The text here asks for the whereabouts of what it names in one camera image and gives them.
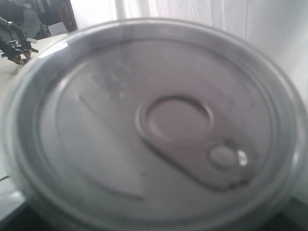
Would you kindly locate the clear can with dark contents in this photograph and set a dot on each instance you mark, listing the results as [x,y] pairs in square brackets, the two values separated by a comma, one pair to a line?
[154,125]

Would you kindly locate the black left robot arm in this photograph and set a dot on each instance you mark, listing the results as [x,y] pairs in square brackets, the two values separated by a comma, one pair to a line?
[20,27]

